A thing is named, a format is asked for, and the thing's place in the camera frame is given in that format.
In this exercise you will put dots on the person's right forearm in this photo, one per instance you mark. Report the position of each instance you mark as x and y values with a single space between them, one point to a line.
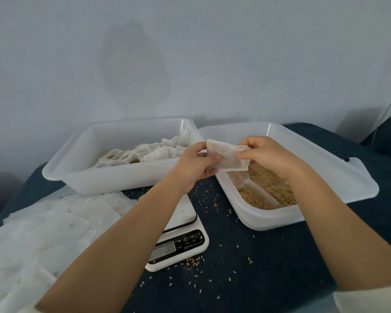
345 225

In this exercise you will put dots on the person's left forearm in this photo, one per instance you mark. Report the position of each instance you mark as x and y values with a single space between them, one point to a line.
111 257

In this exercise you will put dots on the clear plastic scoop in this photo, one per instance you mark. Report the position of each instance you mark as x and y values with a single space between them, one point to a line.
257 189

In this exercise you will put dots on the person's left hand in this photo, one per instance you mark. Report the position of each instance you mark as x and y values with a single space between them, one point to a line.
192 166

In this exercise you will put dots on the white tray of grain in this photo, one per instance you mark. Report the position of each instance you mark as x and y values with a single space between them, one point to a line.
332 179

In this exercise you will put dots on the white sleeve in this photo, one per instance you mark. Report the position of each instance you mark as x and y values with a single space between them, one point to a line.
371 300

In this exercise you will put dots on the brown grain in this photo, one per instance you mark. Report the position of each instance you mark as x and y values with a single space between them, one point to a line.
274 185

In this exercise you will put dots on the pile of white bags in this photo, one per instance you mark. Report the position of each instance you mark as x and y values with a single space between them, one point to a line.
39 244

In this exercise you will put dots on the white plastic tub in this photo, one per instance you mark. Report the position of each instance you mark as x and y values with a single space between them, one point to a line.
111 176

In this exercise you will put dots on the white digital kitchen scale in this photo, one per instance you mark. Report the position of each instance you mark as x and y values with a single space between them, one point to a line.
179 241

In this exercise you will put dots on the dark blue covered furniture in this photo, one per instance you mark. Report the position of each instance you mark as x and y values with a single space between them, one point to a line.
388 133

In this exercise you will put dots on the person's right hand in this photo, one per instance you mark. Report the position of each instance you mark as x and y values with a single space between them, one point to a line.
267 153

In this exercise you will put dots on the dark blue tablecloth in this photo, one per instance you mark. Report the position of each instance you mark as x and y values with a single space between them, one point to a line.
274 264

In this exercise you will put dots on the white mesh bag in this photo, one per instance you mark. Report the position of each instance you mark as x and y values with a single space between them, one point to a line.
227 156

